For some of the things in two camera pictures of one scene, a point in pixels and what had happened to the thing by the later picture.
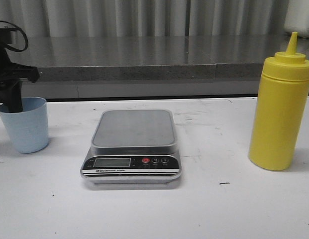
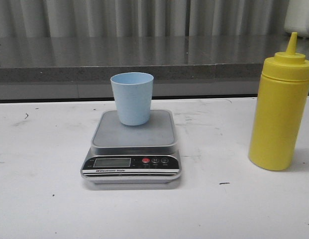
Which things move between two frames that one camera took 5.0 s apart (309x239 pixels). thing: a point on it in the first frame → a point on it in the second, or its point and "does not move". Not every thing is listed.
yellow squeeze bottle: x=280 y=108 does not move
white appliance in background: x=299 y=18 does not move
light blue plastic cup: x=29 y=129 → x=133 y=93
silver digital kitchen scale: x=133 y=147 does not move
